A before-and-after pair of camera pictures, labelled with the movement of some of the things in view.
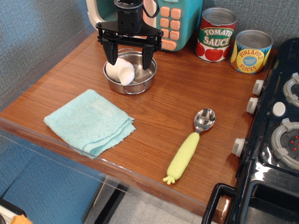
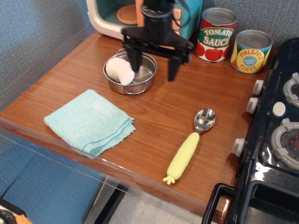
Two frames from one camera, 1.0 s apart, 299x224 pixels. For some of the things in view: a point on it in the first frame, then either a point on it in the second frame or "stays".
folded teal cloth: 90,123 stays
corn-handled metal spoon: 203,118 stays
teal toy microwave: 181,22 stays
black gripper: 129,29 to 158,33
